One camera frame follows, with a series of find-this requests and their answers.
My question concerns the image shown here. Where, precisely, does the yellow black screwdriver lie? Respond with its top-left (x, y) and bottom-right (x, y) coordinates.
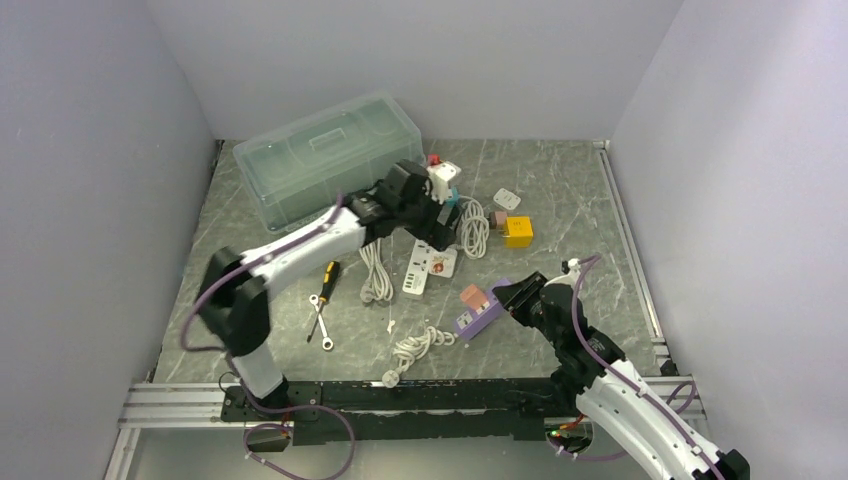
top-left (316, 261), bottom-right (341, 310)

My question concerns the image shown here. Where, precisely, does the white plug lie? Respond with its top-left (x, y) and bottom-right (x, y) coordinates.
top-left (493, 188), bottom-right (522, 212)

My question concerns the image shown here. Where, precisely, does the teal power strip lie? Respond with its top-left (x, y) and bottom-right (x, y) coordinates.
top-left (445, 187), bottom-right (461, 209)

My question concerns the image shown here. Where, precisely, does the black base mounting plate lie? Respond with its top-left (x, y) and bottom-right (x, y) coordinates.
top-left (220, 377), bottom-right (615, 445)

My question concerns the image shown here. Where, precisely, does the white power strip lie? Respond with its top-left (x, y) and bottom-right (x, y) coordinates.
top-left (401, 240), bottom-right (434, 300)

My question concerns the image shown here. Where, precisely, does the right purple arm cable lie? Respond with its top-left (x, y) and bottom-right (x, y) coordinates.
top-left (546, 254), bottom-right (730, 480)

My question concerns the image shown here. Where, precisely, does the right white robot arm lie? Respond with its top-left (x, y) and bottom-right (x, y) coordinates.
top-left (493, 272), bottom-right (751, 479)

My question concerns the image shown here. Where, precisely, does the silver combination wrench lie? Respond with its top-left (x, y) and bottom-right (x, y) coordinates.
top-left (307, 294), bottom-right (334, 352)

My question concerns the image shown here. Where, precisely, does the small pink plug adapter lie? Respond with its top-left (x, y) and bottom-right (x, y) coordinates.
top-left (488, 211), bottom-right (508, 231)

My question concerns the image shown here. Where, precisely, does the aluminium frame rail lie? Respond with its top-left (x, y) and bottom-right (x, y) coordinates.
top-left (103, 142), bottom-right (727, 480)

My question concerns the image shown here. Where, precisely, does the purple power strip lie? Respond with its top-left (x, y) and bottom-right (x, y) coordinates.
top-left (454, 278), bottom-right (510, 341)

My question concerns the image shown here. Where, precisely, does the clear plastic storage box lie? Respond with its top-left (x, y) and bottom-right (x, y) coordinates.
top-left (233, 92), bottom-right (426, 232)

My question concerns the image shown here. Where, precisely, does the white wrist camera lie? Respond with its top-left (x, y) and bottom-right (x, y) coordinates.
top-left (545, 258), bottom-right (585, 287)
top-left (426, 154), bottom-right (462, 204)

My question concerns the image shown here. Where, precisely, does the white cube socket red print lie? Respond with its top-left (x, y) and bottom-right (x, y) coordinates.
top-left (427, 248), bottom-right (458, 278)

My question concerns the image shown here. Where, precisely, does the white power cable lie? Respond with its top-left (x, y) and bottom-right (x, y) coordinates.
top-left (457, 196), bottom-right (492, 260)

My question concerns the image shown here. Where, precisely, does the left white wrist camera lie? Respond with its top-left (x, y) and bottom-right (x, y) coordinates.
top-left (426, 154), bottom-right (462, 204)

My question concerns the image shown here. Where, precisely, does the white purple strip cable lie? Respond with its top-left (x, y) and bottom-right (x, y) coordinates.
top-left (382, 325), bottom-right (458, 390)

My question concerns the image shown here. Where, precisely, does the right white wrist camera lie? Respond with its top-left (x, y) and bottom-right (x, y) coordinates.
top-left (545, 258), bottom-right (585, 287)

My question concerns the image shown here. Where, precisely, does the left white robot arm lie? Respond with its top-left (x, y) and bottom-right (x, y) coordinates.
top-left (187, 160), bottom-right (461, 408)

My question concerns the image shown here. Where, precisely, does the yellow cube socket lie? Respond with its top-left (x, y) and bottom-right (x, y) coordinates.
top-left (503, 216), bottom-right (534, 249)

